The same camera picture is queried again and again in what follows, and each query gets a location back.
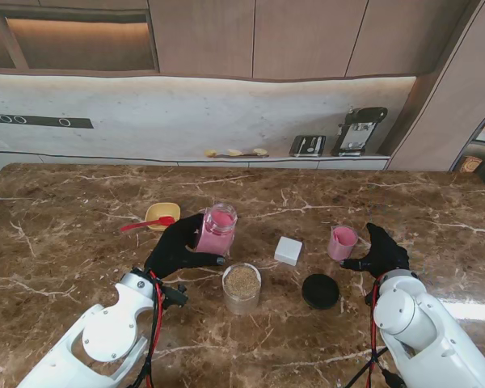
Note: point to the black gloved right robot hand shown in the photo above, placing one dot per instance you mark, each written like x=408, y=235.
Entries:
x=386, y=254

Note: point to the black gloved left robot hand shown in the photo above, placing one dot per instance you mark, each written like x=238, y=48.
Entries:
x=171, y=250

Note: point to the red plastic measuring spoon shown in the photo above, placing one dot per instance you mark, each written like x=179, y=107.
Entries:
x=145, y=224

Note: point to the pink plastic measuring cup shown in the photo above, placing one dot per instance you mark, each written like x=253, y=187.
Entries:
x=341, y=242

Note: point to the pink container with white lid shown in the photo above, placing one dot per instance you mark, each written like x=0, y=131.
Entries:
x=218, y=234

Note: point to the black round jar lid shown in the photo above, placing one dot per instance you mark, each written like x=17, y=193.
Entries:
x=320, y=291

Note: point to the clear jar of grain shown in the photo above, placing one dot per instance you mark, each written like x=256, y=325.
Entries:
x=241, y=285

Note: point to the white square container lid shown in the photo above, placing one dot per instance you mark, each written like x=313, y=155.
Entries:
x=289, y=250

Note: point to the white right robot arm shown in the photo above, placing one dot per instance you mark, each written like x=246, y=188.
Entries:
x=428, y=335

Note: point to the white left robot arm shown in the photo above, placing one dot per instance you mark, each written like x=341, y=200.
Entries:
x=89, y=343

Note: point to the yellow plastic bowl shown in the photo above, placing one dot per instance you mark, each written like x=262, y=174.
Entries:
x=161, y=211

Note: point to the yellow fruit piece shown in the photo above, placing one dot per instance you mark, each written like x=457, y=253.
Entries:
x=210, y=153
x=260, y=151
x=234, y=152

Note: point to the wooden cutting board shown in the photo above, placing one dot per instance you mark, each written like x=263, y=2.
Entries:
x=246, y=154

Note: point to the round wooden ornament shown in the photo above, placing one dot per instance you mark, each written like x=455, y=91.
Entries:
x=471, y=163

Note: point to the black espresso machine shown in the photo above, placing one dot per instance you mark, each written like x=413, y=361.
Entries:
x=357, y=129

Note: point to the black silver toaster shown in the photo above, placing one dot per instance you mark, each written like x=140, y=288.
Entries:
x=307, y=145

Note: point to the tall wooden cabinet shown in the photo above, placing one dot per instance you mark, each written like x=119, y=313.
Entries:
x=436, y=101

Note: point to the lit open shelf niche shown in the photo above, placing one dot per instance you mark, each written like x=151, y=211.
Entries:
x=64, y=40

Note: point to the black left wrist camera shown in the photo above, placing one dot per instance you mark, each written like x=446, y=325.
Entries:
x=175, y=296

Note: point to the black wall control panel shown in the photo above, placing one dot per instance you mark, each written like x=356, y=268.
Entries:
x=36, y=121

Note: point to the wooden wall cabinets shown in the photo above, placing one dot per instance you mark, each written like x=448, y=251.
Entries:
x=266, y=36

